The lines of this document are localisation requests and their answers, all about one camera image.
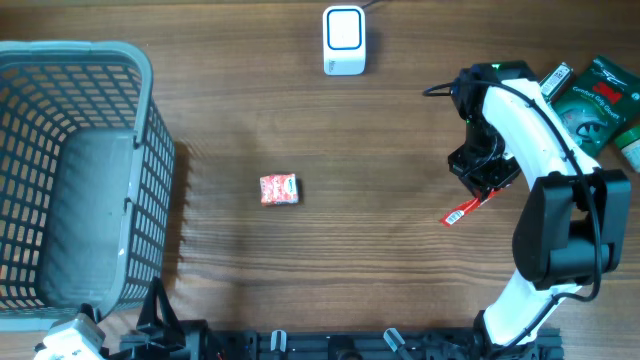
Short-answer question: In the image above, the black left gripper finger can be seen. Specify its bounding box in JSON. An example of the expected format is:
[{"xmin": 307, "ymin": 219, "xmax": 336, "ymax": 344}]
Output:
[
  {"xmin": 136, "ymin": 276, "xmax": 183, "ymax": 335},
  {"xmin": 78, "ymin": 303, "xmax": 102, "ymax": 323}
]

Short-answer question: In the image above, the red snack stick packet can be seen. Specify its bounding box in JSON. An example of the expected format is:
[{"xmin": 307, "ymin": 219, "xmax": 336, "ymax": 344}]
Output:
[{"xmin": 439, "ymin": 190, "xmax": 500, "ymax": 227}]

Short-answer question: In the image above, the green white gum box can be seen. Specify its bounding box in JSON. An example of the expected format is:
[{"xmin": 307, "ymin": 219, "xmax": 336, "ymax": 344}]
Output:
[{"xmin": 539, "ymin": 62, "xmax": 574, "ymax": 103}]

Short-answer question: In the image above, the green grip gloves package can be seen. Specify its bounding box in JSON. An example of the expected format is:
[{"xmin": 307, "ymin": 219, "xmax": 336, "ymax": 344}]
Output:
[{"xmin": 553, "ymin": 56, "xmax": 639, "ymax": 158}]

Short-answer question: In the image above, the green lid jar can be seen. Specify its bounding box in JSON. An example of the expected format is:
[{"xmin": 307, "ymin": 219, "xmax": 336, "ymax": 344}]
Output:
[{"xmin": 614, "ymin": 126, "xmax": 640, "ymax": 173}]

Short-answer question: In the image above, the red white tissue pack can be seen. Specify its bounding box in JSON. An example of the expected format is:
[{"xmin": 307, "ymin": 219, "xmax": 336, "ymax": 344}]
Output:
[{"xmin": 259, "ymin": 173, "xmax": 299, "ymax": 206}]

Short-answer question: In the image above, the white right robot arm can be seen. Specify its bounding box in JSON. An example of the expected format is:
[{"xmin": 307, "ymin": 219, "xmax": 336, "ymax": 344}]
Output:
[{"xmin": 447, "ymin": 61, "xmax": 631, "ymax": 358}]

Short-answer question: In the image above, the white barcode scanner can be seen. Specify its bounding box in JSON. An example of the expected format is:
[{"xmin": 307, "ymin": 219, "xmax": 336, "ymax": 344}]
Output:
[{"xmin": 322, "ymin": 5, "xmax": 367, "ymax": 76}]

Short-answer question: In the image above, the grey plastic shopping basket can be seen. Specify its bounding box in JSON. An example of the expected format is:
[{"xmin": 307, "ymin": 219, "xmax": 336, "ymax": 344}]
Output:
[{"xmin": 1, "ymin": 41, "xmax": 176, "ymax": 332}]

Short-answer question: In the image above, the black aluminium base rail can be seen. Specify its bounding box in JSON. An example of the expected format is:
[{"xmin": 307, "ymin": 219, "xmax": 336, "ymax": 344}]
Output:
[{"xmin": 118, "ymin": 319, "xmax": 565, "ymax": 360}]

